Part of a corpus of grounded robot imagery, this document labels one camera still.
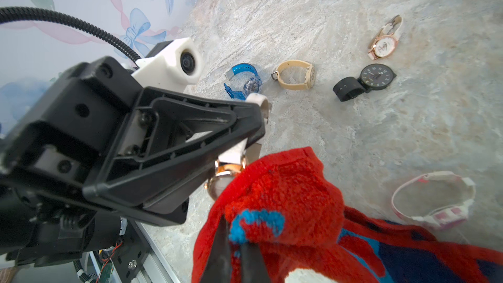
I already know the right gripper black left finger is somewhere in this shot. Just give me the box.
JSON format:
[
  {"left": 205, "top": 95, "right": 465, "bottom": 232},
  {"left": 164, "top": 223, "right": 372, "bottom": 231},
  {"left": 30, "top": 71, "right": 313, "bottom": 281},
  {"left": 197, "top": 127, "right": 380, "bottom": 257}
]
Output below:
[{"left": 200, "top": 216, "right": 232, "bottom": 283}]

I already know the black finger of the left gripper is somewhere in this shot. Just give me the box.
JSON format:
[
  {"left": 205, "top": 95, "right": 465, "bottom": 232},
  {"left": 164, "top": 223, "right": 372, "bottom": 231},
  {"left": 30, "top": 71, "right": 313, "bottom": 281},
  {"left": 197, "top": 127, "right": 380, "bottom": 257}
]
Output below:
[{"left": 83, "top": 87, "right": 266, "bottom": 226}]

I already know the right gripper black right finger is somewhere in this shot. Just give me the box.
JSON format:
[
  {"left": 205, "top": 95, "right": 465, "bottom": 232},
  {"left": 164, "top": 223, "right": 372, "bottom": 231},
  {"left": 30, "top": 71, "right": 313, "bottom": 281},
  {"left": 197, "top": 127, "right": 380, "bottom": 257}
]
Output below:
[{"left": 240, "top": 242, "right": 271, "bottom": 283}]

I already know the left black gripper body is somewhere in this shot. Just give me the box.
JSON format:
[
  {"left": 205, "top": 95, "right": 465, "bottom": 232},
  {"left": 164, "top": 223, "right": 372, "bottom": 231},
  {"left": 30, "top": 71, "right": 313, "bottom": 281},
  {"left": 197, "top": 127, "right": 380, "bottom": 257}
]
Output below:
[{"left": 1, "top": 57, "right": 157, "bottom": 204}]

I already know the red blue patterned cloth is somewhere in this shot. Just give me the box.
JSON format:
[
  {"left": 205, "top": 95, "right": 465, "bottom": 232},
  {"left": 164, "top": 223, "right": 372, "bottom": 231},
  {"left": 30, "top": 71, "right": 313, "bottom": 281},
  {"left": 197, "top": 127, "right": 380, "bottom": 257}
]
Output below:
[{"left": 191, "top": 147, "right": 502, "bottom": 282}]

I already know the gold bracelet watch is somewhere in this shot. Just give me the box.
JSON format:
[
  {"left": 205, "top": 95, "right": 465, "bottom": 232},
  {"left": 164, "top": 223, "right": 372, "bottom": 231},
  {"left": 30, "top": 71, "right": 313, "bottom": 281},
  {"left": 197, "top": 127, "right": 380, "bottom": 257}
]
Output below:
[{"left": 204, "top": 92, "right": 272, "bottom": 201}]

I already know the pink white watch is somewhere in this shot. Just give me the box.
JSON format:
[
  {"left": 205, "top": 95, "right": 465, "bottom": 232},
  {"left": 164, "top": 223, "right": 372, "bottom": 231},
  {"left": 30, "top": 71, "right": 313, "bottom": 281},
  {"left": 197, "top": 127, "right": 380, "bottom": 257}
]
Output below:
[{"left": 391, "top": 171, "right": 476, "bottom": 231}]

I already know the small gold watch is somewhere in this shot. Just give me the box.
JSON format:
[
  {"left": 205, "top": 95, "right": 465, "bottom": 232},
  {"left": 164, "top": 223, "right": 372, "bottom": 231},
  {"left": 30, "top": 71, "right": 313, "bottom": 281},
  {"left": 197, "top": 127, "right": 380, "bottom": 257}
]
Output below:
[{"left": 368, "top": 15, "right": 404, "bottom": 60}]

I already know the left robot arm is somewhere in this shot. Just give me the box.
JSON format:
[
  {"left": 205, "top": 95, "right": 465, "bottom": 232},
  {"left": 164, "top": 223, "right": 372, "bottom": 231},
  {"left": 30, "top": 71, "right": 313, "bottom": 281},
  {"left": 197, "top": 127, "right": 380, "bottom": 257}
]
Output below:
[{"left": 1, "top": 57, "right": 265, "bottom": 267}]

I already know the black watch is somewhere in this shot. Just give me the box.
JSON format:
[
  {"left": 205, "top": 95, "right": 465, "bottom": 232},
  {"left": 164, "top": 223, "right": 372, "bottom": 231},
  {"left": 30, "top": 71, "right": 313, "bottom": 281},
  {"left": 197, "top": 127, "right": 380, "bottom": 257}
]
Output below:
[{"left": 333, "top": 64, "right": 397, "bottom": 102}]

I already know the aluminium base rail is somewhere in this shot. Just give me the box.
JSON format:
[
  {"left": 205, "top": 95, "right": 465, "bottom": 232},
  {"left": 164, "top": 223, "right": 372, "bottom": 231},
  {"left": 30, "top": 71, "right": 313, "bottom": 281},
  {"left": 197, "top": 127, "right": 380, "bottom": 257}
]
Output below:
[{"left": 78, "top": 219, "right": 182, "bottom": 283}]

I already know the blue strap watch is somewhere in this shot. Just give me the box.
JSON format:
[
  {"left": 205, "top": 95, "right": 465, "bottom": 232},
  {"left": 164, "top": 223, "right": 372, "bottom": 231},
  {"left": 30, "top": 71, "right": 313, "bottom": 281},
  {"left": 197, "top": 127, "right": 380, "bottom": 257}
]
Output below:
[{"left": 223, "top": 63, "right": 263, "bottom": 100}]

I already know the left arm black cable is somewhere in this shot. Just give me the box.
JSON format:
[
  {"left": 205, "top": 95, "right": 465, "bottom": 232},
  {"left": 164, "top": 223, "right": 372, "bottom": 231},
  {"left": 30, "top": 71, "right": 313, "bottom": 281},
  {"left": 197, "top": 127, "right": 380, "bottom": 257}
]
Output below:
[{"left": 0, "top": 6, "right": 142, "bottom": 64}]

